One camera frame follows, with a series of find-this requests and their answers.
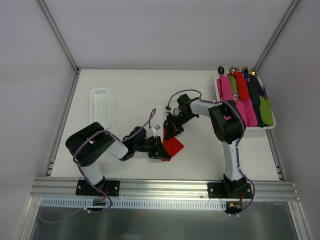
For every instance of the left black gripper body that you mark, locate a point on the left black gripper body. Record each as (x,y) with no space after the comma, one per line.
(158,147)

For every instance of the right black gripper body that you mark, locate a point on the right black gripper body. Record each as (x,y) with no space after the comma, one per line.
(171,124)

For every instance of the red paper napkin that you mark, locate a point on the red paper napkin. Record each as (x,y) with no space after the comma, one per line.
(173,146)

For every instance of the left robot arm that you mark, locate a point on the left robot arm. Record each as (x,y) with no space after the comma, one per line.
(89,143)

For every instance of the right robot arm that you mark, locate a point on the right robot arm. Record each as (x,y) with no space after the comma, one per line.
(229,128)

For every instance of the pink napkin roll upper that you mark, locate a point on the pink napkin roll upper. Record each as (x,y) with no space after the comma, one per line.
(226,92)

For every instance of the pink napkin roll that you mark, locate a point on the pink napkin roll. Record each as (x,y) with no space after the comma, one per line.
(226,92)
(242,110)
(250,114)

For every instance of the pink napkin roll lower middle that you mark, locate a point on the pink napkin roll lower middle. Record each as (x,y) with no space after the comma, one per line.
(242,110)

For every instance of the green napkin roll left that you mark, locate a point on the green napkin roll left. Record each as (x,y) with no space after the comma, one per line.
(233,84)

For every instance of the green napkin roll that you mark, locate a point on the green napkin roll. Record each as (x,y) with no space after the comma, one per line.
(266,111)
(233,84)

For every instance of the red napkin roll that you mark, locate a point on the red napkin roll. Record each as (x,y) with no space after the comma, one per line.
(242,88)

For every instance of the pink napkin roll lower right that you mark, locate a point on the pink napkin roll lower right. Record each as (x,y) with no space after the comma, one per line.
(250,114)

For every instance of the dark navy napkin roll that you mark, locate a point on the dark navy napkin roll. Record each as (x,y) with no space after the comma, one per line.
(254,89)

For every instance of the green napkin roll right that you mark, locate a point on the green napkin roll right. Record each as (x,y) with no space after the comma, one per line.
(266,111)

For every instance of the white perforated utensil tray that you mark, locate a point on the white perforated utensil tray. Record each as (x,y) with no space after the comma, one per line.
(99,107)

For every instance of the white tray of rolls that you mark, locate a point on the white tray of rolls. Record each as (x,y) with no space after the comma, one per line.
(246,74)

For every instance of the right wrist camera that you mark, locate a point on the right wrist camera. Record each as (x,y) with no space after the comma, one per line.
(168,109)

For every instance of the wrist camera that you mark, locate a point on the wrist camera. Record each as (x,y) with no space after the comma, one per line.
(168,109)
(153,130)

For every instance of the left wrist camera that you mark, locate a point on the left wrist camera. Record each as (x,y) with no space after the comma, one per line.
(153,130)

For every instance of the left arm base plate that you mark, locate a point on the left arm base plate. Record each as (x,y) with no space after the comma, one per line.
(110,187)

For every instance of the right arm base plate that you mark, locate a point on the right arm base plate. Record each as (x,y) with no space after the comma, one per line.
(223,190)

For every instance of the white slotted cable duct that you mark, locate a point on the white slotted cable duct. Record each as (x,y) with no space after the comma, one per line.
(152,204)

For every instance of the left frame post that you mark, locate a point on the left frame post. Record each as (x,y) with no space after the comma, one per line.
(57,33)

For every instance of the frame post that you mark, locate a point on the frame post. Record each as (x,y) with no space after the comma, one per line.
(57,33)
(276,33)

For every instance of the right frame post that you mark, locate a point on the right frame post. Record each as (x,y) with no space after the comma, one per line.
(276,33)

